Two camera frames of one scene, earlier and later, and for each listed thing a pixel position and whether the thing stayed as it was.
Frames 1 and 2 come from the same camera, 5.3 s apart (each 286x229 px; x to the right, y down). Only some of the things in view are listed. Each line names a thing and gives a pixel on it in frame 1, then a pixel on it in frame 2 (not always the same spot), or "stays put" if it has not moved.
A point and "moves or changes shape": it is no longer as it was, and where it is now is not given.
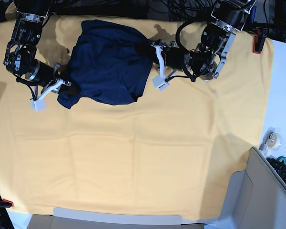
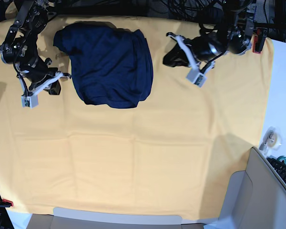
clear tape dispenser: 272,141 stays put
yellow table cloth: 183,147 stays put
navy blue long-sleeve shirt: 108,66 moves or changes shape
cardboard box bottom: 65,218 stays put
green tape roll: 281,158 stays put
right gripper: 174,57 → 204,47
